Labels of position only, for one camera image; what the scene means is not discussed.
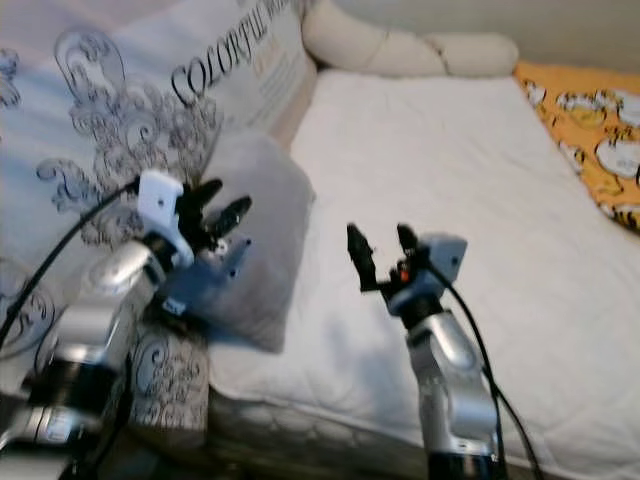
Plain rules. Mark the white grey patterned quilt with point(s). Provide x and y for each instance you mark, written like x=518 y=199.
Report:
x=80 y=130

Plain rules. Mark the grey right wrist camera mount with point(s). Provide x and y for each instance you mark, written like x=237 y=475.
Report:
x=445 y=258

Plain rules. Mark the small grey pillow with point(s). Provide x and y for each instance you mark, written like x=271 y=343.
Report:
x=275 y=270

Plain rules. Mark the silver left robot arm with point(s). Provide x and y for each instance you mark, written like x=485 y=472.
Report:
x=105 y=320

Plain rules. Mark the long beige bolster pillow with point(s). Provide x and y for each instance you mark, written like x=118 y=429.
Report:
x=380 y=50

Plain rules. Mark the white quilted mattress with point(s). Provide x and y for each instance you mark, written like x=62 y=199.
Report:
x=440 y=150

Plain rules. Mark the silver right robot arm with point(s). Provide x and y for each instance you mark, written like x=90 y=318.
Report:
x=455 y=390

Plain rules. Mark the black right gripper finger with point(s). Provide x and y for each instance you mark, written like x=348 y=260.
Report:
x=408 y=240
x=361 y=258

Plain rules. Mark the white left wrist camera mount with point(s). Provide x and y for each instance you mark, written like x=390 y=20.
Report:
x=160 y=200

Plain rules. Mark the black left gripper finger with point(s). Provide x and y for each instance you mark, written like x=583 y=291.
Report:
x=200 y=195
x=232 y=215

